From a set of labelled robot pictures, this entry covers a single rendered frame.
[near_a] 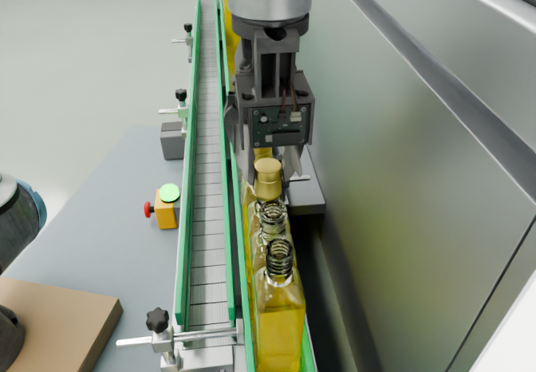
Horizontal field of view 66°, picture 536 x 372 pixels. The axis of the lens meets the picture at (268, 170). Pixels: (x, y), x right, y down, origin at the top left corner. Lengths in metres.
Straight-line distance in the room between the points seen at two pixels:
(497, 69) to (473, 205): 0.09
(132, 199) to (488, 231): 0.94
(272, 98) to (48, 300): 0.67
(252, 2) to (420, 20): 0.15
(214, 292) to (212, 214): 0.19
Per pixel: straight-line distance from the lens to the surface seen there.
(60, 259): 1.04
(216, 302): 0.72
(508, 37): 0.30
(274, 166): 0.51
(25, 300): 0.94
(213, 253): 0.78
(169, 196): 0.96
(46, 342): 0.86
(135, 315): 0.89
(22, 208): 0.80
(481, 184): 0.31
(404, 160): 0.41
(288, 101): 0.38
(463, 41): 0.34
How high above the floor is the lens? 1.47
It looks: 39 degrees down
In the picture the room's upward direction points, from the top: straight up
